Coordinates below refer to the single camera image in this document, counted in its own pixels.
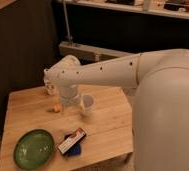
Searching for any green plate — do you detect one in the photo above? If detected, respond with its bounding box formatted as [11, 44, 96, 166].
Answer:
[13, 129, 55, 171]

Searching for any orange carrot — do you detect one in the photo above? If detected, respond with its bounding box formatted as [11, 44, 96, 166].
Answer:
[52, 104, 62, 113]

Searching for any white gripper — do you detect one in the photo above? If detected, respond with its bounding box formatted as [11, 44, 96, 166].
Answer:
[59, 85, 80, 106]

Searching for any blue cloth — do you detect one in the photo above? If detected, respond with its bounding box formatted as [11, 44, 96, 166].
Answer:
[66, 140, 82, 157]

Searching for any wooden shelf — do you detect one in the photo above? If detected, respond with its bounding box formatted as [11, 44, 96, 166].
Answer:
[57, 0, 189, 20]

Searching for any clear plastic cup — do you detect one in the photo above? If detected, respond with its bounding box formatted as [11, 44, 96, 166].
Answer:
[80, 94, 94, 116]

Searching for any long grey case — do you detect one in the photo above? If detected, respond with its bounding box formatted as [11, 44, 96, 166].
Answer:
[58, 41, 129, 62]

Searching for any small white bottle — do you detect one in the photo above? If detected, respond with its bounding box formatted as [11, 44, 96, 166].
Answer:
[45, 83, 56, 95]

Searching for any white red box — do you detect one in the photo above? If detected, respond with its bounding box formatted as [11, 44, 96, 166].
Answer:
[57, 128, 86, 155]

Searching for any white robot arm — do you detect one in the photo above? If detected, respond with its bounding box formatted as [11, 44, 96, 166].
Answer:
[45, 49, 189, 171]

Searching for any wooden table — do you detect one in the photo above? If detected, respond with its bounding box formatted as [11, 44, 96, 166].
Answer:
[0, 86, 133, 171]

